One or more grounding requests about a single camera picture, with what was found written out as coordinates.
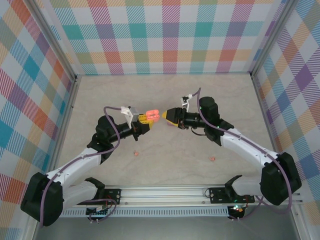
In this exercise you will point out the pink earbud charging case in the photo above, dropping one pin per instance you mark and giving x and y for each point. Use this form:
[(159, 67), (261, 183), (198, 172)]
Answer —
[(153, 114)]

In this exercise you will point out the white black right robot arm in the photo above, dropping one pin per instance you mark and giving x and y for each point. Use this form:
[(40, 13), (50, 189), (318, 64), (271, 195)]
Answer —
[(250, 150)]

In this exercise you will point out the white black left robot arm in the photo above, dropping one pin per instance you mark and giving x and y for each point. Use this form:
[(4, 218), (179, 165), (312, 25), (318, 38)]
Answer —
[(75, 165)]

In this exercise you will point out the aluminium table side rail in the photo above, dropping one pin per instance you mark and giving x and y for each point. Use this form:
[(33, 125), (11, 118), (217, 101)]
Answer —
[(64, 125), (264, 112)]

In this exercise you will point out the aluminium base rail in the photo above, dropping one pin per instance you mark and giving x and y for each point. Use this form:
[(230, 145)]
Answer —
[(165, 196)]

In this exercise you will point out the aluminium corner post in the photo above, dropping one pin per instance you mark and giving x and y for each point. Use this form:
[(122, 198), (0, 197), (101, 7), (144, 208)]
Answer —
[(57, 42), (271, 37)]

